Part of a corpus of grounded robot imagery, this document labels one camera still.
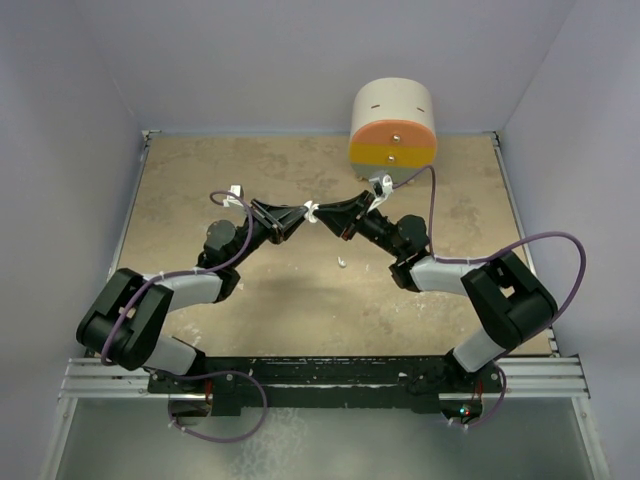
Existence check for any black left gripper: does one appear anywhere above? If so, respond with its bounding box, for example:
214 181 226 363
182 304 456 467
227 199 307 269

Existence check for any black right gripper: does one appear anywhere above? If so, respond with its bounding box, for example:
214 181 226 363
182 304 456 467
314 190 404 258

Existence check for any white round earbud case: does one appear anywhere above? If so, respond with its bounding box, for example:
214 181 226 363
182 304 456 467
304 200 319 224

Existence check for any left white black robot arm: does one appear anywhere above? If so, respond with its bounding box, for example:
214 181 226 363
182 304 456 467
76 200 309 392

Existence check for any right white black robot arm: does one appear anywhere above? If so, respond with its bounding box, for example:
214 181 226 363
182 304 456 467
312 191 558 391

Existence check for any white round drawer cabinet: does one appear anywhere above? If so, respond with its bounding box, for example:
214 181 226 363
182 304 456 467
348 77 438 183

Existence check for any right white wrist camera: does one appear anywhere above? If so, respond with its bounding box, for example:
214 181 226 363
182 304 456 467
368 171 394 211

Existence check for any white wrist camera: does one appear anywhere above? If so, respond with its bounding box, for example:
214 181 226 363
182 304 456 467
368 171 394 211
223 184 245 209

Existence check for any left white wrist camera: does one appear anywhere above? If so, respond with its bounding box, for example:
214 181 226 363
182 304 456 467
223 184 245 209

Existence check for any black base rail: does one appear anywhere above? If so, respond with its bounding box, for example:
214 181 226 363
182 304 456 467
148 355 505 419

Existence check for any aluminium frame rail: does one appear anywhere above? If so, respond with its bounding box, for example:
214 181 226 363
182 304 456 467
489 131 589 396

